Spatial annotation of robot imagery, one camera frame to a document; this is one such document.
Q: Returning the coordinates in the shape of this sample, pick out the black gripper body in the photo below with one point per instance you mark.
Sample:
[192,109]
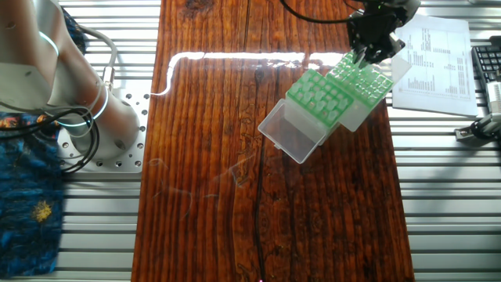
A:
[373,25]

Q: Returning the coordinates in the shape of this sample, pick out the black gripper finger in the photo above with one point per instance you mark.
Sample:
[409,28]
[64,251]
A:
[357,50]
[385,49]

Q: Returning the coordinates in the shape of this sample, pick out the clear box green tip rack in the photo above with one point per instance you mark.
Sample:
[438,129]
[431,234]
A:
[354,119]
[289,131]

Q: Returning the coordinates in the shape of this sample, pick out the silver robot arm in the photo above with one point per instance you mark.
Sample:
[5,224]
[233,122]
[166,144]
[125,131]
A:
[35,66]

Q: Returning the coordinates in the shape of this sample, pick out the white printed paper sheet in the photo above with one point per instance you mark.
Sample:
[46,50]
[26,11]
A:
[458,90]

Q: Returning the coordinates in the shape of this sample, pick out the black computer keyboard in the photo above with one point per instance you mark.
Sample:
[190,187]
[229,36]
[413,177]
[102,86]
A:
[487,58]

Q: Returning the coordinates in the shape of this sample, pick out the white grey box device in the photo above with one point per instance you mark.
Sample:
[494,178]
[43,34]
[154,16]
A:
[495,98]

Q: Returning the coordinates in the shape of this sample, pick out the small grey mounted device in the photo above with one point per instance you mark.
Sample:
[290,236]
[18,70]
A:
[469,135]

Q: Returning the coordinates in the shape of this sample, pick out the brown wooden board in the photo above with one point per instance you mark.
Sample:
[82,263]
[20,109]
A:
[219,235]

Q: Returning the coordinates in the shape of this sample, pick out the blue painted cloth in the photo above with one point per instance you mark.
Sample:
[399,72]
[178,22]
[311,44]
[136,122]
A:
[27,219]

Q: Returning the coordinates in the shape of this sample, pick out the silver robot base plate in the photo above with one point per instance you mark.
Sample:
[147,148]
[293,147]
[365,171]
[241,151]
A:
[135,156]

